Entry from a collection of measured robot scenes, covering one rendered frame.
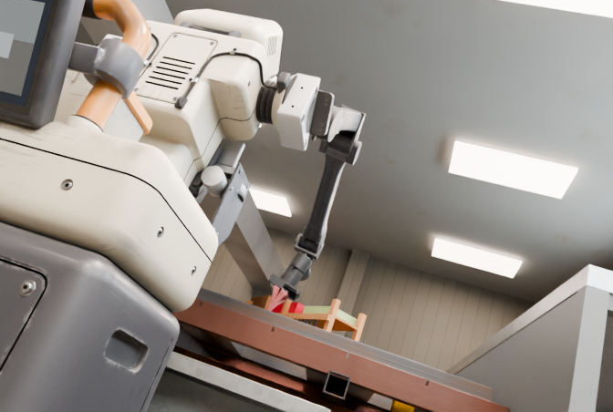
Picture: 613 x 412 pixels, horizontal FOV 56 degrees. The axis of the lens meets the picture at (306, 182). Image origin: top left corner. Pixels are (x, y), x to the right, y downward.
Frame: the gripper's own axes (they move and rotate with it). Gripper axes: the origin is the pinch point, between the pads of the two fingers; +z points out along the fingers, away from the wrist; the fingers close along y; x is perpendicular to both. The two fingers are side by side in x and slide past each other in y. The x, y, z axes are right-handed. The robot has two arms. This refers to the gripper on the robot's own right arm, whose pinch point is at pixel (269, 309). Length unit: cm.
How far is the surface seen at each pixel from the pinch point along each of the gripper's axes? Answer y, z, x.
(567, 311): -61, -19, 67
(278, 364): -7.4, 9.8, -27.0
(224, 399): -13, 28, 46
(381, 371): -38, 4, 41
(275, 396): -23, 22, 62
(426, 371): -46, -2, 37
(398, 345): -42, -175, -768
